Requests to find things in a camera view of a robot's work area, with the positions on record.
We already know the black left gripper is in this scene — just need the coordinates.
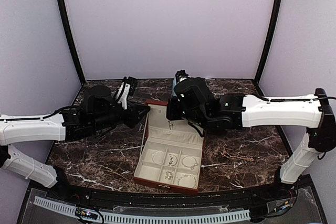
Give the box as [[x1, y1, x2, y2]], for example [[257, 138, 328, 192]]
[[91, 99, 150, 132]]

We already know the light blue faceted mug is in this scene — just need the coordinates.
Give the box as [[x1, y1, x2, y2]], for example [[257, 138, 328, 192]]
[[172, 78, 176, 97]]

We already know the red jewelry box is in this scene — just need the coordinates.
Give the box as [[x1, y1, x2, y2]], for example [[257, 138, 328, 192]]
[[133, 100, 204, 195]]

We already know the gold crystal pendant earring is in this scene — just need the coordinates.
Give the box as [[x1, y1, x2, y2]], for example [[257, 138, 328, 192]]
[[163, 169, 176, 180]]

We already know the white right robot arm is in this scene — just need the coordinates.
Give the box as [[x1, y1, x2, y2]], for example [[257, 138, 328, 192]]
[[166, 70, 335, 200]]

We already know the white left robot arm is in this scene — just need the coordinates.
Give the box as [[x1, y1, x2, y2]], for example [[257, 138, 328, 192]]
[[1, 77, 150, 201]]

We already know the silver bangle front left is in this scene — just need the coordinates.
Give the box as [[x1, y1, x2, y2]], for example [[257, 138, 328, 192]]
[[151, 151, 165, 164]]

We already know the silver bangle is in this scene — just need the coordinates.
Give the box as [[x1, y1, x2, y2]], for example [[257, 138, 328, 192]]
[[181, 156, 198, 170], [177, 174, 197, 188], [151, 151, 165, 164]]

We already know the silver bangle back right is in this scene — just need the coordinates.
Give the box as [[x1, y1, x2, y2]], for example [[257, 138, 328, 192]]
[[181, 156, 198, 170]]

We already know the silver bangle front right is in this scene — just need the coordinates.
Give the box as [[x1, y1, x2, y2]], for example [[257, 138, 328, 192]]
[[177, 174, 197, 188]]

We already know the silver chain bracelet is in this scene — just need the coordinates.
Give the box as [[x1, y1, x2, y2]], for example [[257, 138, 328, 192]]
[[167, 153, 179, 167]]

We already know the white perforated cable rail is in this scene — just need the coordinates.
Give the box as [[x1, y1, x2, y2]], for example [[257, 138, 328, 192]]
[[33, 196, 251, 223]]

